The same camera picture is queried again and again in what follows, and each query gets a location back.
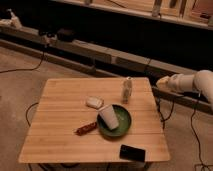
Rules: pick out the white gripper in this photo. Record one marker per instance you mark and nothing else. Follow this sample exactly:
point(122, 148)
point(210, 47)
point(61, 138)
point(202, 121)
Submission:
point(173, 82)

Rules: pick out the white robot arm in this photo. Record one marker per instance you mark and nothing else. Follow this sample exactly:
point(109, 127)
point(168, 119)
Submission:
point(200, 82)

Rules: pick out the small clear bottle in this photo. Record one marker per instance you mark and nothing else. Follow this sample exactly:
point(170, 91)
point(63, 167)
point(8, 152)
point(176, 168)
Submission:
point(127, 90)

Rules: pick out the white spray bottle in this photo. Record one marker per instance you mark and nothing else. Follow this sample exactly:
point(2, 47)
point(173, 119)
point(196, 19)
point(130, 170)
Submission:
point(15, 20)

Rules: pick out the green bowl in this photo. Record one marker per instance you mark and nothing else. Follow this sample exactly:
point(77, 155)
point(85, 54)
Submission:
point(124, 119)

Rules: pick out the white paper cup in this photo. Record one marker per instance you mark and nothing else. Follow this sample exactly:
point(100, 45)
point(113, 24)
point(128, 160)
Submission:
point(108, 115)

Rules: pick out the white soap bar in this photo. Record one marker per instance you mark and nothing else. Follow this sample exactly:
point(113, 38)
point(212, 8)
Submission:
point(94, 102)

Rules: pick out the black rectangular box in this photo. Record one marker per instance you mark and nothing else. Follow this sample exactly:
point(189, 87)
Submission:
point(132, 153)

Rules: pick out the wooden table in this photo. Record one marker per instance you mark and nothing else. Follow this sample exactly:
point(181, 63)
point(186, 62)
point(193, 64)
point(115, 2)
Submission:
point(51, 137)

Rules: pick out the black device on ledge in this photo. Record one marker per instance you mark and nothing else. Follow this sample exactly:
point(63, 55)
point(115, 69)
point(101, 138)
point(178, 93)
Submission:
point(66, 35)

